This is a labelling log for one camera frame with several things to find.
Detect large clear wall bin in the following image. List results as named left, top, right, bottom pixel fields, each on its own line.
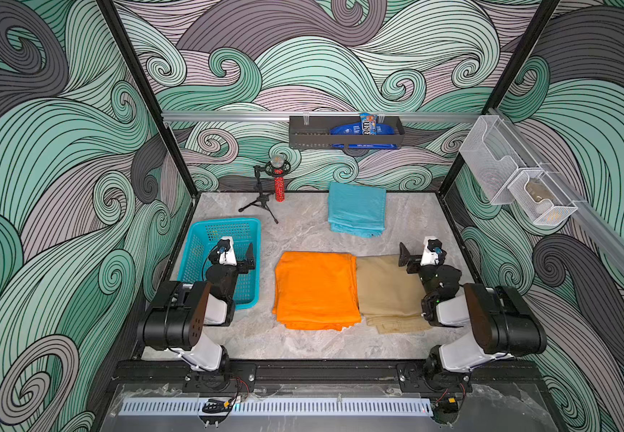
left=460, top=115, right=526, bottom=205

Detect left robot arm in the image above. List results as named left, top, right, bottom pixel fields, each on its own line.
left=137, top=237, right=256, bottom=373

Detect teal pants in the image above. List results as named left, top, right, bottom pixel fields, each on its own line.
left=327, top=183, right=387, bottom=239

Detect orange pants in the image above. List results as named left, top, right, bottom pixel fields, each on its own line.
left=272, top=251, right=362, bottom=331

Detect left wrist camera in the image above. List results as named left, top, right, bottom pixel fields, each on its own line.
left=211, top=236, right=236, bottom=266

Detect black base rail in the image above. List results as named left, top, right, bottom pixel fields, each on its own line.
left=111, top=359, right=542, bottom=395

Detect beige pants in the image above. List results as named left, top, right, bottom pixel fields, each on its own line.
left=356, top=255, right=432, bottom=334

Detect white slotted cable duct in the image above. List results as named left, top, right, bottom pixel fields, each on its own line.
left=119, top=397, right=434, bottom=417

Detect black wall shelf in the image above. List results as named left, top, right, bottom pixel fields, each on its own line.
left=289, top=115, right=406, bottom=150

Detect small clear wall bin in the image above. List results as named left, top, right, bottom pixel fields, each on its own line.
left=508, top=168, right=578, bottom=228

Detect red microphone on tripod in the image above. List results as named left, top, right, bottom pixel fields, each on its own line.
left=238, top=154, right=291, bottom=224

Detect teal plastic basket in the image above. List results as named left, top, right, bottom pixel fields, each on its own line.
left=177, top=218, right=262, bottom=311

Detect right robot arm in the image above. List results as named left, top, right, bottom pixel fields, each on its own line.
left=398, top=238, right=547, bottom=390

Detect blue snack package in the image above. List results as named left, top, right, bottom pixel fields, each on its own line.
left=329, top=113, right=397, bottom=149

